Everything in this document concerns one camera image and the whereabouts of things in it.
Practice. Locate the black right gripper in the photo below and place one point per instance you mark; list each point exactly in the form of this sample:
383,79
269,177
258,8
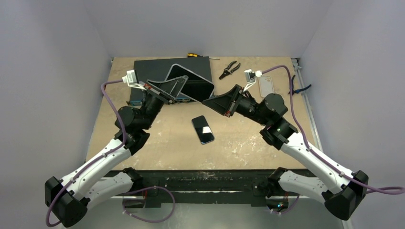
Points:
234,100

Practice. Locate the yellow black screwdriver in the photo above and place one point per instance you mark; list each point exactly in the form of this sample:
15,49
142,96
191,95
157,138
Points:
194,55

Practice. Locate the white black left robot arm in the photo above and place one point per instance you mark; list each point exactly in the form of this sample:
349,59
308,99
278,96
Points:
70,197

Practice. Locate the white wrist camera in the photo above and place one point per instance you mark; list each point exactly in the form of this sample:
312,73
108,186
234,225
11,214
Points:
132,80
251,77

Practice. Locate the blue handled cutting pliers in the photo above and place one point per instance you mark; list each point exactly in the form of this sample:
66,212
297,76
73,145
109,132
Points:
292,90

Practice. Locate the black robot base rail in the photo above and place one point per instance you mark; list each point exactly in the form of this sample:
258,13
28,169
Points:
255,187

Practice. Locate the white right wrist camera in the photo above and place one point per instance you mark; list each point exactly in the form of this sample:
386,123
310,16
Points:
251,77

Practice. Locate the phone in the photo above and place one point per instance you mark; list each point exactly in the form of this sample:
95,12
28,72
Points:
265,85
196,87

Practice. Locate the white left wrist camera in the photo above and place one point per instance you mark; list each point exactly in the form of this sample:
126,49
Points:
132,80

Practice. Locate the black grey wire stripper pliers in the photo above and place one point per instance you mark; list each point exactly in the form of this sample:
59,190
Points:
230,69

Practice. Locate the blue smartphone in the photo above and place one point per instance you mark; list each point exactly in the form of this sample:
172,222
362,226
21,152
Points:
203,130

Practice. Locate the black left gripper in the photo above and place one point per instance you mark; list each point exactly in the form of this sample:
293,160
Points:
169,88

